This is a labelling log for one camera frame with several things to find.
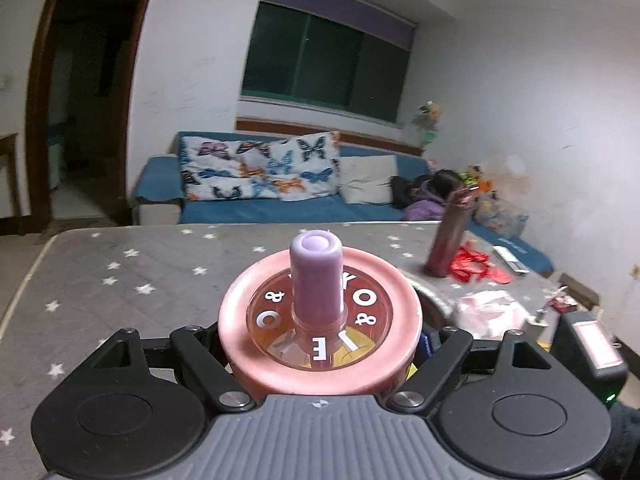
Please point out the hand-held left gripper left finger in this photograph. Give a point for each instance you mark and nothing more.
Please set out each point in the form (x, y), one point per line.
(200, 360)

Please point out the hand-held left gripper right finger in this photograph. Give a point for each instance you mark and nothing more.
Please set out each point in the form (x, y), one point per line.
(445, 360)

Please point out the yellow grey cleaning cloth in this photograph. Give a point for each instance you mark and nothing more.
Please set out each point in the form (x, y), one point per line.
(411, 371)

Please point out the pink water bottle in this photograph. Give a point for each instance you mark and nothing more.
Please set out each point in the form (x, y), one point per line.
(315, 280)

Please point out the small red packet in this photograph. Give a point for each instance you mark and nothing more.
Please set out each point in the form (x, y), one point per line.
(564, 302)

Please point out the pink plastic bag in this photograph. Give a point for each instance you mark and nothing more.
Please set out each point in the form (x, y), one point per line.
(490, 312)

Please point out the red plastic bag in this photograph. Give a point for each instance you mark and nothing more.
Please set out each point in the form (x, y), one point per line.
(475, 265)

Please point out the grey star-print table cover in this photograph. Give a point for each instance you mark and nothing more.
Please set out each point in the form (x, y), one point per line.
(125, 285)

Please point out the dark red thermos bottle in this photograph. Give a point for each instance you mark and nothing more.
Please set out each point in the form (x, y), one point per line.
(445, 245)

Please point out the white remote control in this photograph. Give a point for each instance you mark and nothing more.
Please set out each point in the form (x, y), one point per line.
(510, 260)

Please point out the colourful toy pile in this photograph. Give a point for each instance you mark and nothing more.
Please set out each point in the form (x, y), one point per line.
(500, 215)

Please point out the blue sofa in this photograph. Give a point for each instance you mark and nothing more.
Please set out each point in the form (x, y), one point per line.
(250, 210)

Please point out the black bag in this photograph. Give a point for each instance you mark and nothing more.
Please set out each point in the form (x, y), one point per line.
(407, 192)

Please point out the plain white pillow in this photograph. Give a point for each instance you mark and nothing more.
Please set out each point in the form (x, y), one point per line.
(367, 180)

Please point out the butterfly print pillow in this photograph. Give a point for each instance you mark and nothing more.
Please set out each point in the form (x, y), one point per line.
(260, 170)

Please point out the brown wooden table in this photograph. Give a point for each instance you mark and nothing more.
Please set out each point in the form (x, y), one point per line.
(9, 140)

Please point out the green framed window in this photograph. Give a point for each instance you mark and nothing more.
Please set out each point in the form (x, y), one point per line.
(325, 60)

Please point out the purple roller blind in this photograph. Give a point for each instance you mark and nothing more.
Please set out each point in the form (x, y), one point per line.
(340, 10)

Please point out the colourful wall decoration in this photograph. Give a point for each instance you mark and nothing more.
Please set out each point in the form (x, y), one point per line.
(430, 120)

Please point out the brown wooden door frame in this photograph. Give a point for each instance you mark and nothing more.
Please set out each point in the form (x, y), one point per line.
(37, 110)

